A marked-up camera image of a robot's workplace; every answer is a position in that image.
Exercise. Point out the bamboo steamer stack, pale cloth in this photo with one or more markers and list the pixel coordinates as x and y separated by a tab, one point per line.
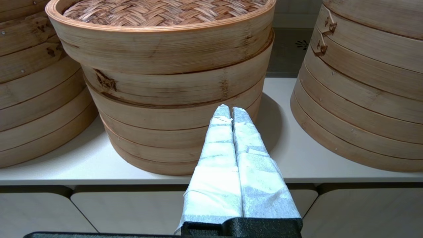
363	99

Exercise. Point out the light woven bamboo steamer lid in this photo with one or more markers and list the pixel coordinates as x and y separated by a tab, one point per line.
165	49

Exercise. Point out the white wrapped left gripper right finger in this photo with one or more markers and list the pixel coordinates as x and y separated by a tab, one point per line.
261	191

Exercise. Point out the white cabinet door panel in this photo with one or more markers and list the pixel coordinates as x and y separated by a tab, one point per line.
132	211
33	215
363	215

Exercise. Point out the steel panel with flower vents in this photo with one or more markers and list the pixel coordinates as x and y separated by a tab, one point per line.
284	59

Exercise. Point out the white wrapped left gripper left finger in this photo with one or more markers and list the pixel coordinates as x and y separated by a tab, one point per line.
218	181

